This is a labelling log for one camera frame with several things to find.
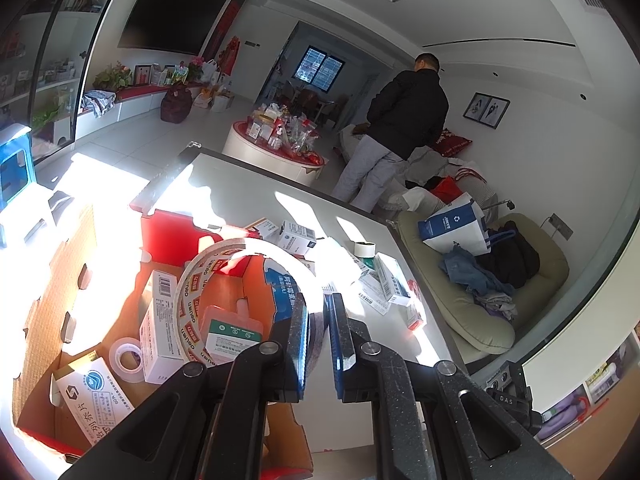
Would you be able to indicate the small teal white box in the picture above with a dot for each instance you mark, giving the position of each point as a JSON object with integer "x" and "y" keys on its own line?
{"x": 367, "y": 265}

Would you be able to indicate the blue plastic stool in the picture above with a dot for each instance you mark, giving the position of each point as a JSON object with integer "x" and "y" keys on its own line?
{"x": 15, "y": 165}

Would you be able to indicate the small white blue medicine box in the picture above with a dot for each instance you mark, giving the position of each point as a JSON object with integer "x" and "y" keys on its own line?
{"x": 297, "y": 237}

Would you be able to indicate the red cardboard box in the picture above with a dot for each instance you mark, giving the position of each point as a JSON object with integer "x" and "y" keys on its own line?
{"x": 170, "y": 232}

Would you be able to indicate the wooden dining chairs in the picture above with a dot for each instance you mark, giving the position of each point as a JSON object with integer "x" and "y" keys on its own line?
{"x": 310, "y": 100}

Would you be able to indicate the beige sofa cushion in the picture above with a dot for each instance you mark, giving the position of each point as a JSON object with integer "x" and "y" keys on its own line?
{"x": 450, "y": 320}

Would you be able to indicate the framed wall pictures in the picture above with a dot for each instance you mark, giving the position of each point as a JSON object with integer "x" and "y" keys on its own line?
{"x": 486, "y": 110}

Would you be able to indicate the thin red white carton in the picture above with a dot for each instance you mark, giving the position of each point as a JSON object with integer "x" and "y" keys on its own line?
{"x": 415, "y": 305}

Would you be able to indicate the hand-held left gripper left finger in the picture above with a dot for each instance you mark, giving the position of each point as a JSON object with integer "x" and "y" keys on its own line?
{"x": 300, "y": 350}

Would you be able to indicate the blue white paper bag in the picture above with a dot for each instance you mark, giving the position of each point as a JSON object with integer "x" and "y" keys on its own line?
{"x": 452, "y": 230}

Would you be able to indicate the large blue white medicine box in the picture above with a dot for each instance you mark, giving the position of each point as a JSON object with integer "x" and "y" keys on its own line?
{"x": 280, "y": 280}

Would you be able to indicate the glass display cabinet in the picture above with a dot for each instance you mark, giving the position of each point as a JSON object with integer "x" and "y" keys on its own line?
{"x": 50, "y": 35}

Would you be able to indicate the black television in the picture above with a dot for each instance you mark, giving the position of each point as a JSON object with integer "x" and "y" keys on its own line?
{"x": 175, "y": 5}

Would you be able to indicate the framed photo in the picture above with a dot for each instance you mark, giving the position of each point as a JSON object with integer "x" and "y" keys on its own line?
{"x": 142, "y": 75}

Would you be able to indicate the red shopping bag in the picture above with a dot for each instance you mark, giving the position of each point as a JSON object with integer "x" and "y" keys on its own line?
{"x": 447, "y": 190}

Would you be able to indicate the yellow black tape roll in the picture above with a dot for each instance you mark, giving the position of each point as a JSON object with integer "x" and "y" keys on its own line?
{"x": 364, "y": 250}

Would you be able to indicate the white medicine box blue logo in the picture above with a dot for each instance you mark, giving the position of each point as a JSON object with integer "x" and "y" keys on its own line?
{"x": 95, "y": 400}

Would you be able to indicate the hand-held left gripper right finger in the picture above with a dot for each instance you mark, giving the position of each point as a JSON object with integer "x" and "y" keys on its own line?
{"x": 334, "y": 350}

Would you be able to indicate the dark red bag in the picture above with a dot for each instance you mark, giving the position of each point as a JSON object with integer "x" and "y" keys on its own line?
{"x": 176, "y": 105}

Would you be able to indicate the white sofa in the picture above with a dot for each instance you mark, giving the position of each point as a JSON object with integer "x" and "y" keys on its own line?
{"x": 480, "y": 190}

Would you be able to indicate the clutter of bottles and packets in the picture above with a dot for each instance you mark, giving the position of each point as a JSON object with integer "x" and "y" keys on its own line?
{"x": 280, "y": 127}

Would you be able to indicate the white tape roll red print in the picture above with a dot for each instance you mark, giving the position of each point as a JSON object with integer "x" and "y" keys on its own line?
{"x": 192, "y": 310}

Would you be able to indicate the wall outlet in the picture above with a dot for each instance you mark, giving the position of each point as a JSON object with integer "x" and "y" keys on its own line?
{"x": 560, "y": 225}

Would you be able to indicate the pile of clothes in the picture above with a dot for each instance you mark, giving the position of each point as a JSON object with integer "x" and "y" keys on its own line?
{"x": 500, "y": 305}

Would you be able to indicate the white medicine box red print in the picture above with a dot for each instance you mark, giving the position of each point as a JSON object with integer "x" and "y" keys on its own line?
{"x": 160, "y": 330}

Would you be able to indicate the round white coffee table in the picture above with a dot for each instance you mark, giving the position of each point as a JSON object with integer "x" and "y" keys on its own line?
{"x": 260, "y": 160}

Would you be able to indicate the clear bottle green label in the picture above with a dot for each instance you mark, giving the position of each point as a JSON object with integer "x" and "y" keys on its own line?
{"x": 232, "y": 330}

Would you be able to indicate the white medicine box printed text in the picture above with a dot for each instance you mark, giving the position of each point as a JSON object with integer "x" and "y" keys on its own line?
{"x": 375, "y": 295}

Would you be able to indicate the potted green plant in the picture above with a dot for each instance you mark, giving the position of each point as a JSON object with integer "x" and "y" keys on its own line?
{"x": 112, "y": 77}

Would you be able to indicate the red pillow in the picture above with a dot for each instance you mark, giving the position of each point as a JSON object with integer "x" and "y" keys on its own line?
{"x": 452, "y": 142}

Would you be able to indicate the blue jeans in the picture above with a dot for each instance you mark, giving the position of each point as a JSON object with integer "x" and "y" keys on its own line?
{"x": 470, "y": 272}

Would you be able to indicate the clear tape roll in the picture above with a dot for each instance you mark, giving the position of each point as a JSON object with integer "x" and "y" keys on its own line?
{"x": 116, "y": 360}

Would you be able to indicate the black bag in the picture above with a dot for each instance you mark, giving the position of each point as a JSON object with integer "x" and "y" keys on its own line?
{"x": 515, "y": 260}

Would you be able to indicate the dark framed window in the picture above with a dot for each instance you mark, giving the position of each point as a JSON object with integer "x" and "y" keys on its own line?
{"x": 317, "y": 67}

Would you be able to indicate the striped cloth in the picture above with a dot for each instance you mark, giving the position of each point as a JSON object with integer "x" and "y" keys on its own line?
{"x": 97, "y": 102}

